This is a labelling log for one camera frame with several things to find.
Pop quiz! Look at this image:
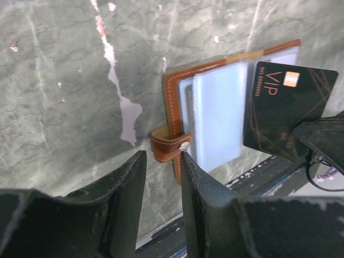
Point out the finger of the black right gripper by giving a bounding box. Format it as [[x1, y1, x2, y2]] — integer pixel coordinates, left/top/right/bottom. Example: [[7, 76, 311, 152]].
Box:
[[292, 112, 343, 174]]

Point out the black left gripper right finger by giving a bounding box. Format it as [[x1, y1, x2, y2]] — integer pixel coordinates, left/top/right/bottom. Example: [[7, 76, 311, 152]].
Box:
[[181, 152, 343, 257]]

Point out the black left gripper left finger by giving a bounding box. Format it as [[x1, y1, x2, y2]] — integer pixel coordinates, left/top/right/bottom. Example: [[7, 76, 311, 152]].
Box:
[[1, 150, 147, 257]]

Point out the grey white credit card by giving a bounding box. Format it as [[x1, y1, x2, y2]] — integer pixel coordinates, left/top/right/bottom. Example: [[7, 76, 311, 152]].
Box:
[[243, 61, 339, 162]]

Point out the brown leather card holder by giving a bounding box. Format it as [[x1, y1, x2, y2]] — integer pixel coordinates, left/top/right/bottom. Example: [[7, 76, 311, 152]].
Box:
[[150, 39, 301, 182]]

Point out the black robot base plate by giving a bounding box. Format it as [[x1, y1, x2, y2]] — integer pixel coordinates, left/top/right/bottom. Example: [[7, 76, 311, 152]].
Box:
[[135, 156, 308, 257]]

